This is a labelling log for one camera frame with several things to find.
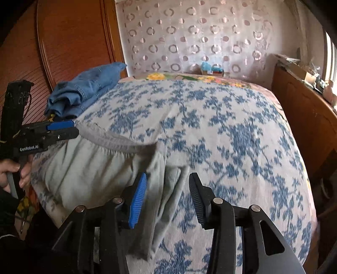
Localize circle patterned wall cloth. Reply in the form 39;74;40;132
116;0;275;79

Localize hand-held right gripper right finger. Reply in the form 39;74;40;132
189;172;306;274

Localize yellow flower blanket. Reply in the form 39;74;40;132
134;72;264;90

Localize cardboard box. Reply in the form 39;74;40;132
288;63;320;83

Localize blue floral bed sheet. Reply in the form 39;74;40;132
32;78;316;274

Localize blue denim jeans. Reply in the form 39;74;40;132
44;62;127;120

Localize wooden cabinet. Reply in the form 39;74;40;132
271;63;337;186

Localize small box with blue bag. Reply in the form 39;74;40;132
200;62;225;77

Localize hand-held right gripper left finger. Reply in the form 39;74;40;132
51;172;147;274

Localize stack of papers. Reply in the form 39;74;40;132
273;53;301;69

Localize window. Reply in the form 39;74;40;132
323;31;337;83

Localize grey-green pants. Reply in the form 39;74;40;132
30;124;190;261

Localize person's left hand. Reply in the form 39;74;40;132
0;155;33;191

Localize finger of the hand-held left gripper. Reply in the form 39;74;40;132
39;128;80;148
46;120;76;131

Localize wooden headboard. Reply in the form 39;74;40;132
0;0;127;128

